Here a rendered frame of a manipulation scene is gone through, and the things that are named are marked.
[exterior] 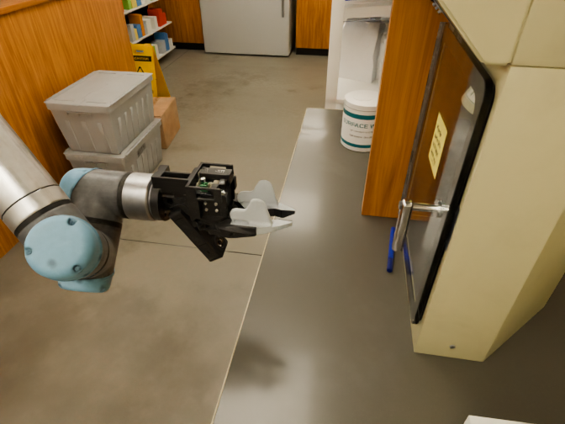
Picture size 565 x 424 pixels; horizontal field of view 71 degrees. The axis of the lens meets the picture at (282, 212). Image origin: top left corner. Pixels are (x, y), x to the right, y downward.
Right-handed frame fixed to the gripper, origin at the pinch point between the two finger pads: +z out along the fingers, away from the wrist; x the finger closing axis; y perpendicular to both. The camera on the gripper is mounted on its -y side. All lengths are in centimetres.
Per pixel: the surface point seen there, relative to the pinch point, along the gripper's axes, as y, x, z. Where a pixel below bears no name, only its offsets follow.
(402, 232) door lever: 0.8, -1.2, 17.4
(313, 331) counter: -20.9, -4.2, 5.6
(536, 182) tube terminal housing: 13.5, -5.7, 29.7
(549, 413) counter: -21.1, -12.9, 41.4
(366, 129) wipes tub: -14, 63, 14
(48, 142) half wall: -76, 148, -172
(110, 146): -76, 150, -132
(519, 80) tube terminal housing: 24.8, -5.6, 24.1
